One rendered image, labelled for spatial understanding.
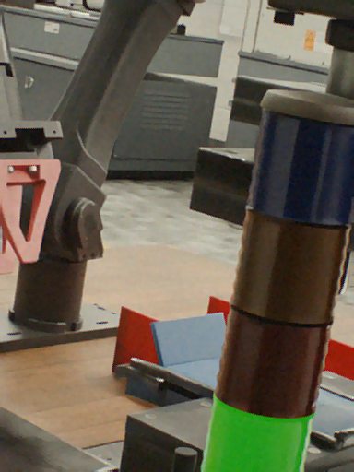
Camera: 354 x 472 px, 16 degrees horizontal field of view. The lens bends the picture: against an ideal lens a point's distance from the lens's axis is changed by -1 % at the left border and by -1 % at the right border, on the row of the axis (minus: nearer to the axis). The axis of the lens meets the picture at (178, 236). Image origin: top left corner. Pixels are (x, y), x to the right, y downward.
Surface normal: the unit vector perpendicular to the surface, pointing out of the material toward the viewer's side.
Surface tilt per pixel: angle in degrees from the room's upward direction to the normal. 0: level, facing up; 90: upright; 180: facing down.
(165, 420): 0
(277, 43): 90
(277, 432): 76
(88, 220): 90
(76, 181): 90
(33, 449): 0
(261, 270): 104
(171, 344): 60
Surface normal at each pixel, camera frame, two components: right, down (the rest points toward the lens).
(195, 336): 0.71, -0.27
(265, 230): -0.56, -0.18
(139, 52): 0.80, 0.26
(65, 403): 0.15, -0.97
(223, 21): -0.71, 0.03
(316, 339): 0.70, 0.00
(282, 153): -0.64, 0.29
